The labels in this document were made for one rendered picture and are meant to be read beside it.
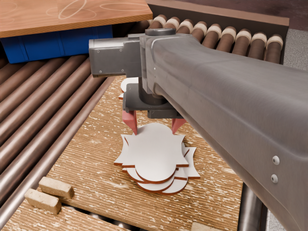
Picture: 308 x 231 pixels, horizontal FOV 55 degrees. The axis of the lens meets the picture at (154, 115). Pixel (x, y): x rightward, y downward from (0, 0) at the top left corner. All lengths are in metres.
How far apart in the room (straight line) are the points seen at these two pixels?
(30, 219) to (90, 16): 0.54
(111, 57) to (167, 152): 0.21
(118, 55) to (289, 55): 0.67
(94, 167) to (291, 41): 0.75
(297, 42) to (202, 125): 0.91
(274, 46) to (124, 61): 0.66
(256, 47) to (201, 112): 0.82
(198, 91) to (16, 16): 0.78
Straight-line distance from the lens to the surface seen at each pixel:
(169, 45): 0.30
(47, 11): 0.91
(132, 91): 0.52
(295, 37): 1.09
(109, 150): 0.60
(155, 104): 0.49
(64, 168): 0.59
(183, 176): 0.53
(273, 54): 0.96
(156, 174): 0.51
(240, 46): 0.97
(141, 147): 0.55
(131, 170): 0.53
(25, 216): 0.56
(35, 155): 0.66
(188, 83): 0.19
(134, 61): 0.42
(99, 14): 0.85
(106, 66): 0.42
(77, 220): 0.53
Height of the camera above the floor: 1.39
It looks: 44 degrees down
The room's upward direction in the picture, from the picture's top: straight up
